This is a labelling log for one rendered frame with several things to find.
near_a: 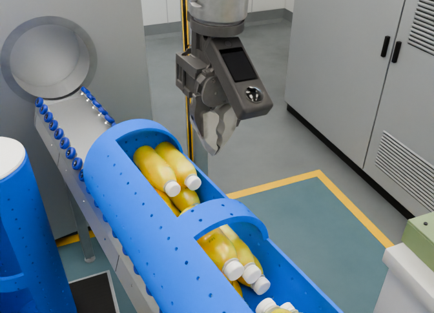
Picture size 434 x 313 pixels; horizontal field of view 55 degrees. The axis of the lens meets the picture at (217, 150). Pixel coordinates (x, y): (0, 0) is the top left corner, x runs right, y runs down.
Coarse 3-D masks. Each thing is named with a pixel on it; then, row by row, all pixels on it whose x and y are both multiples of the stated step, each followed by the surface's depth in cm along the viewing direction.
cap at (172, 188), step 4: (168, 184) 108; (172, 184) 108; (176, 184) 108; (168, 188) 108; (172, 188) 108; (176, 188) 109; (180, 188) 110; (168, 192) 108; (172, 192) 109; (176, 192) 110; (172, 196) 109
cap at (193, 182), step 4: (192, 176) 113; (196, 176) 113; (188, 180) 112; (192, 180) 112; (196, 180) 112; (200, 180) 113; (188, 184) 112; (192, 184) 112; (196, 184) 113; (200, 184) 114; (192, 188) 113; (196, 188) 114
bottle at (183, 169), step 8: (160, 144) 123; (168, 144) 123; (160, 152) 121; (168, 152) 120; (176, 152) 120; (168, 160) 118; (176, 160) 117; (184, 160) 117; (176, 168) 115; (184, 168) 114; (192, 168) 115; (176, 176) 115; (184, 176) 114; (184, 184) 115
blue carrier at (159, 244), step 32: (128, 128) 112; (160, 128) 116; (96, 160) 109; (128, 160) 102; (96, 192) 108; (128, 192) 96; (128, 224) 93; (160, 224) 86; (192, 224) 83; (224, 224) 84; (256, 224) 91; (160, 256) 83; (192, 256) 78; (256, 256) 101; (160, 288) 82; (192, 288) 75; (224, 288) 72; (288, 288) 93
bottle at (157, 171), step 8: (136, 152) 119; (144, 152) 117; (152, 152) 117; (136, 160) 118; (144, 160) 115; (152, 160) 114; (160, 160) 114; (144, 168) 114; (152, 168) 112; (160, 168) 111; (168, 168) 112; (152, 176) 111; (160, 176) 110; (168, 176) 110; (152, 184) 112; (160, 184) 109
